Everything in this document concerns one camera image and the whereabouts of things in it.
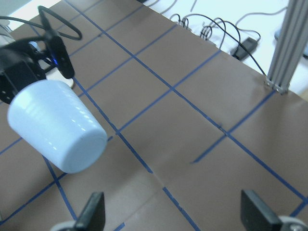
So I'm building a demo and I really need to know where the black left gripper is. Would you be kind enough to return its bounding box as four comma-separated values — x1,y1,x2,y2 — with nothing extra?
0,39,46,104

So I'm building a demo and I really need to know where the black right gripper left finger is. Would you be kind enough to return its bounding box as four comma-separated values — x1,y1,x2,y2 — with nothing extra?
74,192,105,229

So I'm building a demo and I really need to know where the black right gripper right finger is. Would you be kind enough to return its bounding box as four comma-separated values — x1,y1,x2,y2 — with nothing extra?
240,189,282,231

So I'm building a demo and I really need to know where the light blue plastic cup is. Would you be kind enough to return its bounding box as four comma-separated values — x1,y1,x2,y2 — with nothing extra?
7,80,107,174

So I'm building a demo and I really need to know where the black power adapter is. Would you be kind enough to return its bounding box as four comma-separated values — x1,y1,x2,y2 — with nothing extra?
232,37,258,61

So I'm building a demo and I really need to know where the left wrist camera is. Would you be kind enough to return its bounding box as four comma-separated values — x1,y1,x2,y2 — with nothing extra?
46,36,75,79

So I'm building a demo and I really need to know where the black cable on table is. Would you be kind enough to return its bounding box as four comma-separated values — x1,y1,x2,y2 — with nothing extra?
0,6,82,41

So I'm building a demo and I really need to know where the aluminium frame post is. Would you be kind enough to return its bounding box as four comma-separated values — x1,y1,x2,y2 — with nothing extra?
266,0,308,94

